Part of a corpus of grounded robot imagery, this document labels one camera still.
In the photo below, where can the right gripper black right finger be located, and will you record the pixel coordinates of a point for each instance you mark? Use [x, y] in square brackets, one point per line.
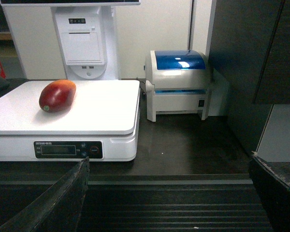
[272, 185]

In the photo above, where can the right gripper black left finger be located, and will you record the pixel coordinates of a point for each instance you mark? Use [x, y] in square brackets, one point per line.
[58, 209]

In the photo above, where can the dark red mango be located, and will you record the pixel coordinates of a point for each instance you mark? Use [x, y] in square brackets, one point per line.
[57, 96]

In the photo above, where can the black slatted checkout counter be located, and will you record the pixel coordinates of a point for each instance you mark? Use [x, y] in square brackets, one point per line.
[188, 175]

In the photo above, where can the white checkout scale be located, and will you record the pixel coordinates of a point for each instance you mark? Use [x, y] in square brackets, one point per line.
[101, 124]

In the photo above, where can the white blue label printer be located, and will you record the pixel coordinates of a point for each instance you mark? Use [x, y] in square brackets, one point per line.
[177, 82]

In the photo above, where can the white POS terminal stand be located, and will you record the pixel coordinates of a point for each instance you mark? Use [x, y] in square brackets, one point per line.
[65, 39]

